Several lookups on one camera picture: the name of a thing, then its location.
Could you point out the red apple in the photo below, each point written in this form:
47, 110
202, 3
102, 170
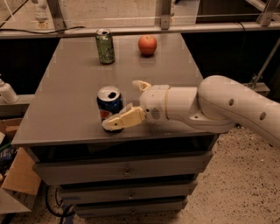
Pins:
147, 45

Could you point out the blue pepsi can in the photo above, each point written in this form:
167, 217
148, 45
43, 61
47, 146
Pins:
110, 101

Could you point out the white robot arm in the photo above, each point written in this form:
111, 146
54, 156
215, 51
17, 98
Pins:
215, 105

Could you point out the brown cardboard box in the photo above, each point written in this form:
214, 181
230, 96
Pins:
20, 177

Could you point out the grey drawer cabinet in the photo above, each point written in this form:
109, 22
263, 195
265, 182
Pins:
63, 124

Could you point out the top grey drawer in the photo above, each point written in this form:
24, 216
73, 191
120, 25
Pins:
95, 170

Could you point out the green soda can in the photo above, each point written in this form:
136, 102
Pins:
105, 46

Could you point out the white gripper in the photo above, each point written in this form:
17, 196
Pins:
154, 101

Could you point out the white plastic bottle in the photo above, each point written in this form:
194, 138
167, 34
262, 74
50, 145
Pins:
7, 92

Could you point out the grey drawer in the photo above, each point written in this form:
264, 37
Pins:
110, 193
95, 170
132, 207

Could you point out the metal frame rail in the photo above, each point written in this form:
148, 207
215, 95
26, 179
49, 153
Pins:
79, 31

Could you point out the bottom grey drawer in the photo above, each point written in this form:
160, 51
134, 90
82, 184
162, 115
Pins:
132, 207

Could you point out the middle grey drawer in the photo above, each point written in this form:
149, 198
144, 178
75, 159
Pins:
110, 193

